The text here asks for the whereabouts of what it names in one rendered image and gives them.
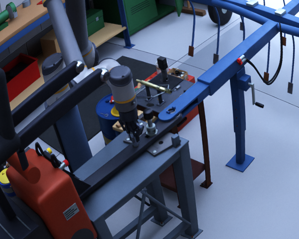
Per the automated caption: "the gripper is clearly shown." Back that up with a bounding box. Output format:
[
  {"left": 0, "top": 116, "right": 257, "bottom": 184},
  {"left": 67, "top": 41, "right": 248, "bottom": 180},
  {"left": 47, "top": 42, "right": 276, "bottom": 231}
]
[{"left": 115, "top": 101, "right": 146, "bottom": 148}]

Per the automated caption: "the black knob locking pin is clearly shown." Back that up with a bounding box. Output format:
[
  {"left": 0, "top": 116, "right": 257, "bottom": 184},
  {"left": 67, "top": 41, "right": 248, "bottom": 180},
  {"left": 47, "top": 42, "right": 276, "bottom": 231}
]
[{"left": 142, "top": 107, "right": 158, "bottom": 138}]

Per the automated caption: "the dark tractor drawbar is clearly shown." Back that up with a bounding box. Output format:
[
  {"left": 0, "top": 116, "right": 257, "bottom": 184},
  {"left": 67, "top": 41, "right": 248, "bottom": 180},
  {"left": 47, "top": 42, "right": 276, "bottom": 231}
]
[{"left": 81, "top": 117, "right": 187, "bottom": 200}]

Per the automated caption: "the black headed hitch pin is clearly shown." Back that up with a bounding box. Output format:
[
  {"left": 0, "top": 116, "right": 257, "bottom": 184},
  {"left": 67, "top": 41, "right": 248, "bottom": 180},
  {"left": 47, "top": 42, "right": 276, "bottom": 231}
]
[{"left": 156, "top": 56, "right": 169, "bottom": 82}]

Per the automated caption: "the black cultivator wheel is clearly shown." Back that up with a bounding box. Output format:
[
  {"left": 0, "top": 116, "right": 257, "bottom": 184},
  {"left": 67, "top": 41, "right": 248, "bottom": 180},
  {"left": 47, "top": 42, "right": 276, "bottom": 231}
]
[{"left": 207, "top": 4, "right": 234, "bottom": 26}]

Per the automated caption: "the small wooden block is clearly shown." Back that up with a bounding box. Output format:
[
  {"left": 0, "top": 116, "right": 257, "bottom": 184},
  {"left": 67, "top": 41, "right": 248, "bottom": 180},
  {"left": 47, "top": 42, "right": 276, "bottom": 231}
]
[{"left": 112, "top": 123, "right": 127, "bottom": 137}]

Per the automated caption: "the blue drum with yellow label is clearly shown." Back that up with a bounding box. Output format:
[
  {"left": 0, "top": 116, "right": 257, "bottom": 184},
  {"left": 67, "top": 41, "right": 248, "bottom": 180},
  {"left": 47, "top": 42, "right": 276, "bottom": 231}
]
[{"left": 95, "top": 93, "right": 124, "bottom": 146}]

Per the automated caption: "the brass yellow rod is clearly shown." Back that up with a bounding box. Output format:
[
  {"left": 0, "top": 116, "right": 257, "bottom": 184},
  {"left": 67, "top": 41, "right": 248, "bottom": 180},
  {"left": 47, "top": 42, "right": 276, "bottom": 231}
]
[{"left": 136, "top": 78, "right": 176, "bottom": 95}]

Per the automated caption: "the grey steel stand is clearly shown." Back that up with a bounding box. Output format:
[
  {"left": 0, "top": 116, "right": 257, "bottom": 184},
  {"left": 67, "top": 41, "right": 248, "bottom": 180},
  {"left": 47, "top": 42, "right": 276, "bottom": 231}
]
[{"left": 73, "top": 135, "right": 204, "bottom": 239}]

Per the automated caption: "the dark grey tray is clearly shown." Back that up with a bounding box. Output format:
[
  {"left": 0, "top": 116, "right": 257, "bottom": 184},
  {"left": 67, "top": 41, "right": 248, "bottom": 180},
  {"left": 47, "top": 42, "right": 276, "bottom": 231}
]
[{"left": 137, "top": 74, "right": 194, "bottom": 113}]

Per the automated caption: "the black floor mat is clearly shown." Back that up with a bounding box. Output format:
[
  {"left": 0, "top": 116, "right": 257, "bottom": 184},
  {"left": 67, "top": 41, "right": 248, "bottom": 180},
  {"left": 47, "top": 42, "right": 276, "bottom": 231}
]
[{"left": 38, "top": 55, "right": 162, "bottom": 155}]

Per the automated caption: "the red cart with brown legs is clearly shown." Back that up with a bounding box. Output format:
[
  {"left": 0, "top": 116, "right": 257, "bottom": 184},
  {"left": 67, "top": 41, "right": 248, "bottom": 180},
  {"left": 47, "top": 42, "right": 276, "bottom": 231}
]
[{"left": 136, "top": 71, "right": 213, "bottom": 192}]

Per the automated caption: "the cardboard box of parts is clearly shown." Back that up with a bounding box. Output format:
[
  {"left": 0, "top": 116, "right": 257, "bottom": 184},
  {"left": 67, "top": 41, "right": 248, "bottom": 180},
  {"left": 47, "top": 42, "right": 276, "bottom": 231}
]
[{"left": 167, "top": 67, "right": 189, "bottom": 81}]

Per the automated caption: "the blue wooden workbench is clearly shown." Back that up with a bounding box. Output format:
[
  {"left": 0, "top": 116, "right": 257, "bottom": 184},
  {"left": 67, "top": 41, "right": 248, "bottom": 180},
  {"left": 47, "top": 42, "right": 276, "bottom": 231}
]
[{"left": 0, "top": 0, "right": 136, "bottom": 113}]

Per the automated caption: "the green vented cabinet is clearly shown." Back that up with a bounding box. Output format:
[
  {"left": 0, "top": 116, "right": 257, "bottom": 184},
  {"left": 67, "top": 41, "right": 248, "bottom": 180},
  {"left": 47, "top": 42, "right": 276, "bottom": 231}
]
[{"left": 116, "top": 0, "right": 184, "bottom": 38}]

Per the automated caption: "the green toolbox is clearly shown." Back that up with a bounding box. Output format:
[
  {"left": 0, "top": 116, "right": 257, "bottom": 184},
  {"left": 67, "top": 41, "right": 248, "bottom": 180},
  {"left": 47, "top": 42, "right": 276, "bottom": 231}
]
[{"left": 86, "top": 9, "right": 105, "bottom": 37}]

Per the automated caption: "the grey jack crank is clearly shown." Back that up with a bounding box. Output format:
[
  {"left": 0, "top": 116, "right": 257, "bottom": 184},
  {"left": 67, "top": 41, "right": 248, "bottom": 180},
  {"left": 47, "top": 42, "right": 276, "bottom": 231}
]
[{"left": 248, "top": 82, "right": 265, "bottom": 109}]

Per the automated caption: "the plain cardboard box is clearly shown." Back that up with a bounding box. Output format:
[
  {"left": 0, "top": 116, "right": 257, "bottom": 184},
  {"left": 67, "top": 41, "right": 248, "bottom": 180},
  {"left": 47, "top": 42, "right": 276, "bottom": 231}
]
[{"left": 40, "top": 29, "right": 63, "bottom": 60}]

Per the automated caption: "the red storage bin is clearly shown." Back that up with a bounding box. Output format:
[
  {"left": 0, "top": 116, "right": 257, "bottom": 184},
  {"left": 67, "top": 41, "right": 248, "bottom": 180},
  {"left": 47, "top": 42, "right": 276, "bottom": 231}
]
[{"left": 1, "top": 53, "right": 41, "bottom": 103}]

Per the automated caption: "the brown wooden chock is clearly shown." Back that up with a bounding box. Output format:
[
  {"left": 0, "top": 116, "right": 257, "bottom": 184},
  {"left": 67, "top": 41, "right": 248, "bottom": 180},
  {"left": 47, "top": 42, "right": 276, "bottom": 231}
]
[{"left": 181, "top": 6, "right": 207, "bottom": 17}]

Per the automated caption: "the yellow and blue can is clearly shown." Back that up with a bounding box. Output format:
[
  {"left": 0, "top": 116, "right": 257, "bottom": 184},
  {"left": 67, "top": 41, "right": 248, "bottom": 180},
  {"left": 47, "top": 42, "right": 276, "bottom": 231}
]
[{"left": 0, "top": 168, "right": 17, "bottom": 198}]

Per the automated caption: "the green bench vise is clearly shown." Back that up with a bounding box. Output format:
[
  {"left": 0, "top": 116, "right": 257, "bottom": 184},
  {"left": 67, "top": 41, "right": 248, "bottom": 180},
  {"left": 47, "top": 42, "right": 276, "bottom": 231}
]
[{"left": 0, "top": 2, "right": 18, "bottom": 34}]

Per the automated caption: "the black hose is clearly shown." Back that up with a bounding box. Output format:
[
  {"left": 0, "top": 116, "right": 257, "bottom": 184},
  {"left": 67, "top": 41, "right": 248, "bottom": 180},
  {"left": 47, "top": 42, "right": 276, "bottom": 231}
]
[{"left": 244, "top": 23, "right": 285, "bottom": 86}]

